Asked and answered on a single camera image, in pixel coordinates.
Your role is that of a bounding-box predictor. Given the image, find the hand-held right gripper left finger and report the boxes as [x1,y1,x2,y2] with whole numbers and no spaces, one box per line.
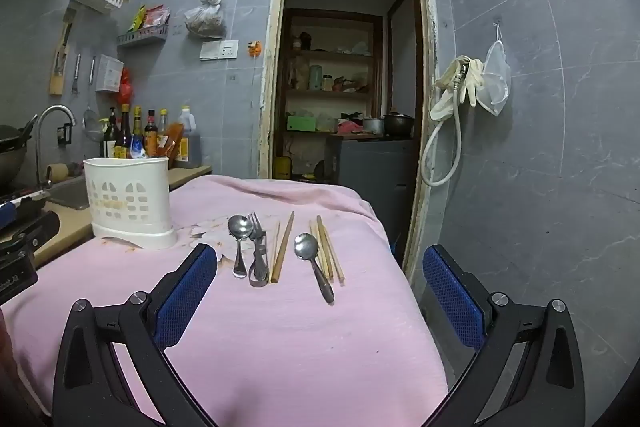
[52,243,221,427]

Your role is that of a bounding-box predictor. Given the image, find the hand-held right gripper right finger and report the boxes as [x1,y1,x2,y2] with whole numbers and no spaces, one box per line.
[422,244,586,427]

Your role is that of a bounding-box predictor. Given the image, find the metal kitchen faucet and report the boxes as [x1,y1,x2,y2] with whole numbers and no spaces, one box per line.
[34,105,77,190]

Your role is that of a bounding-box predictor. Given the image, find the grey wall shelf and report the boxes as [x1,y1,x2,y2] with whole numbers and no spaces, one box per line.
[117,25,169,48]

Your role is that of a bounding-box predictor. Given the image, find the black pot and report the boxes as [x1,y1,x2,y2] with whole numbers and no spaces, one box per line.
[383,111,415,139]

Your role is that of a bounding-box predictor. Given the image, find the wooden knife holder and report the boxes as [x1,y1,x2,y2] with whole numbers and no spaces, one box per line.
[48,7,77,96]

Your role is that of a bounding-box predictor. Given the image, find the colourful seasoning packets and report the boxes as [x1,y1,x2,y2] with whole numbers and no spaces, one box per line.
[127,4,171,32]

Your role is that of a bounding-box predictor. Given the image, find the metal fork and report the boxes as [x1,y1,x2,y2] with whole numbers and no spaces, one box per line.
[248,213,271,289]

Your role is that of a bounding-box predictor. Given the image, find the white wall switch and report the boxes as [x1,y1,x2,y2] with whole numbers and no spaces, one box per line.
[199,39,240,62]

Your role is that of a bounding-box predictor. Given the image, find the steel sink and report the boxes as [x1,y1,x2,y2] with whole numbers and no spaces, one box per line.
[44,177,92,210]

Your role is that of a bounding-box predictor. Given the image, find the grey cabinet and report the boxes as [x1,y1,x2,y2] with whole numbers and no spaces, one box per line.
[325,136,417,254]

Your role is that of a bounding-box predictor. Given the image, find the wooden kitchen counter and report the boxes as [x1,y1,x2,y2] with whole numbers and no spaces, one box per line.
[27,164,213,269]

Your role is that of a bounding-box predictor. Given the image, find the wooden shelf unit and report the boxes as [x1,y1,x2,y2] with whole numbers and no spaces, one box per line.
[279,9,387,174]

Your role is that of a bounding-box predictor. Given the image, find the hanging clear plastic bag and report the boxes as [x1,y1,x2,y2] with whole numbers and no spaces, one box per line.
[183,0,229,40]

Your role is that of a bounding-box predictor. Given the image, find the hanging metal strainer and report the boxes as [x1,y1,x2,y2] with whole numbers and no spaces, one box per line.
[82,56,102,142]

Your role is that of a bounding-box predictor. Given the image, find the white plastic utensil holder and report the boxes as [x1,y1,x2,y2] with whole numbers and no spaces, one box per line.
[83,156,178,251]

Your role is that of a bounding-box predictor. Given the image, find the small metal spoon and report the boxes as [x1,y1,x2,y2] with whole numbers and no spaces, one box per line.
[228,215,253,279]

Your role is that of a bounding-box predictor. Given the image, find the dark sauce bottle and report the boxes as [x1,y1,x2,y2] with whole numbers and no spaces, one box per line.
[101,107,121,158]
[145,109,159,158]
[116,104,134,159]
[157,109,171,155]
[131,107,146,150]

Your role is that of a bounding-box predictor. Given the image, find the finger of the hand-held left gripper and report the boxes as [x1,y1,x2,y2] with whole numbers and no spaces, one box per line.
[0,194,48,228]
[0,211,61,254]

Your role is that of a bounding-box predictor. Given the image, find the white rubber gloves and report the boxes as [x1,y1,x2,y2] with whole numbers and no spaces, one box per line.
[430,55,485,122]

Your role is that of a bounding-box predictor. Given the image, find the white hose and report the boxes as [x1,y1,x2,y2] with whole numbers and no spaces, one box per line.
[419,62,472,187]

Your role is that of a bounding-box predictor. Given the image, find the wooden door frame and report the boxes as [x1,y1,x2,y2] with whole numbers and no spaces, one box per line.
[257,0,442,284]

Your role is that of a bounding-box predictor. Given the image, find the white mesh bag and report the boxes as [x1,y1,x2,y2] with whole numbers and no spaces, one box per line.
[475,38,512,117]

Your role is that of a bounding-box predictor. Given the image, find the green box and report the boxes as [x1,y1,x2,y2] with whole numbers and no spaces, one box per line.
[286,115,319,133]

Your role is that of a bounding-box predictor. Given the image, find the thick brown wooden chopstick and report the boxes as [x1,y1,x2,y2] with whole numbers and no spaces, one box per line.
[269,211,296,284]

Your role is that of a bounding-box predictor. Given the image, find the white wall box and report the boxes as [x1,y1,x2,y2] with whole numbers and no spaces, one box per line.
[95,54,125,94]

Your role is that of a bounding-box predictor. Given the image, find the person's left forearm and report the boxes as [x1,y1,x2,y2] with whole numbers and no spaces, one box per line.
[0,307,23,410]

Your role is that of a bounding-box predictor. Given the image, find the dark wok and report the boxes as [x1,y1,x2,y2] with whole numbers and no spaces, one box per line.
[0,114,39,186]

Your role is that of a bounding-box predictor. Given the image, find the red plastic bag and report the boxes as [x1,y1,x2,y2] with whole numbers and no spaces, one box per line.
[118,68,135,106]

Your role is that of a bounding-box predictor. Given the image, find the large oil jug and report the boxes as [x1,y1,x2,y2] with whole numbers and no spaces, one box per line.
[174,106,204,169]

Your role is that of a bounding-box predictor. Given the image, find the orange snack packet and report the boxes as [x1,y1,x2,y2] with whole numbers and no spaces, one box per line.
[166,122,186,164]

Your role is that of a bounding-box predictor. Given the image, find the pink cloth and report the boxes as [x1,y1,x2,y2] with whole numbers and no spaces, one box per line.
[0,174,449,427]

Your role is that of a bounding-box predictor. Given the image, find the large metal spoon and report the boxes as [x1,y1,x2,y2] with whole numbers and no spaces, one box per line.
[293,233,336,306]

